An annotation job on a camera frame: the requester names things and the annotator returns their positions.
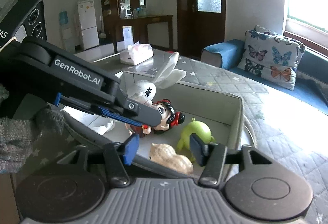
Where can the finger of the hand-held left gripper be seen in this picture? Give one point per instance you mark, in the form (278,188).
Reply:
(112,113)
(146,115)

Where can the water dispenser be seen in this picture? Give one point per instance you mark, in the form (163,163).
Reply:
(65,26)

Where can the dark cardboard box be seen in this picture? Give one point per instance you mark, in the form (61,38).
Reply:
(205,101)

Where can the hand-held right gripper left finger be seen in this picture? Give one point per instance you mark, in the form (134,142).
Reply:
(130,148)

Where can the dark wooden door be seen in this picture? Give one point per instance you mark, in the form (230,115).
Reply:
(187,8)

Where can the white plush rabbit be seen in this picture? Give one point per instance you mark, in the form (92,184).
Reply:
(141,88)

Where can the person's left hand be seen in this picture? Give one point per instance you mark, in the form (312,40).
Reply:
(20,139)

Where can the blue sofa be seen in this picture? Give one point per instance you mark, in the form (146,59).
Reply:
(223,52)

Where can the dark wooden cabinet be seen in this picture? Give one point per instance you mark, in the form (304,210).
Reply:
(112,24)

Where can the desktop with grey star cloth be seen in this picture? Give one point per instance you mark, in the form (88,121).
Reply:
(276,121)

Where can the white refrigerator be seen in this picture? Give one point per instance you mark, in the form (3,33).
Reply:
(88,24)

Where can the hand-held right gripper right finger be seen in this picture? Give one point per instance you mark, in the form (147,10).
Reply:
(197,149)

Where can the butterfly print pillow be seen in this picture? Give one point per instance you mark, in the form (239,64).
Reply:
(269,60)
(264,30)

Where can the black-haired doll figure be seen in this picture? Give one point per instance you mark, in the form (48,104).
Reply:
(166,113)

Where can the tan peanut toy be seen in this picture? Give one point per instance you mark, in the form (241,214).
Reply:
(169,157)

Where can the green round toy figure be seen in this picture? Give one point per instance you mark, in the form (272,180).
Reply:
(196,127)

